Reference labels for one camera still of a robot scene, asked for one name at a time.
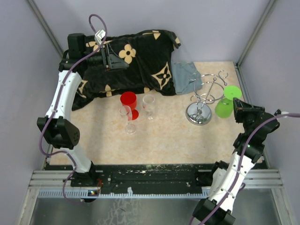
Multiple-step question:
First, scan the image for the green wine glass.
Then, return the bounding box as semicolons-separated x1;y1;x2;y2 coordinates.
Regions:
215;85;242;119

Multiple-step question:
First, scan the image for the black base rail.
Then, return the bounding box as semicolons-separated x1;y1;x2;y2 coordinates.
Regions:
44;161;221;195

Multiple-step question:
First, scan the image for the clear wine glass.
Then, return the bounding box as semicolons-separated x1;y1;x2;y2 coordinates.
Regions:
142;94;155;120
119;105;136;135

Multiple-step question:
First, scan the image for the red wine glass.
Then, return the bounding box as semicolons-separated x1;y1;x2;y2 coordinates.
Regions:
120;91;139;120

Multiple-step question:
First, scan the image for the black floral blanket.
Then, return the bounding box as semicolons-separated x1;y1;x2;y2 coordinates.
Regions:
72;30;181;111

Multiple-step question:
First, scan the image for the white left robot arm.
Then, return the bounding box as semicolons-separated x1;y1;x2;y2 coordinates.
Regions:
37;30;129;186

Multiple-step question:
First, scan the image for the blue grey cloth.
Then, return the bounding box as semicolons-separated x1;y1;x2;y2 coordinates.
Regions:
171;61;203;95

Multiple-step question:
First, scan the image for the chrome wine glass rack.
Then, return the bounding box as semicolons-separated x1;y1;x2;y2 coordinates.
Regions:
185;70;229;126

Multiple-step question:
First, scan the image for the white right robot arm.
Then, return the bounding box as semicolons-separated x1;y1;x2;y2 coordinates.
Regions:
189;97;282;225

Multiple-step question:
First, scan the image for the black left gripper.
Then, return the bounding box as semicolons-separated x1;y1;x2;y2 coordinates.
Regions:
82;42;129;71

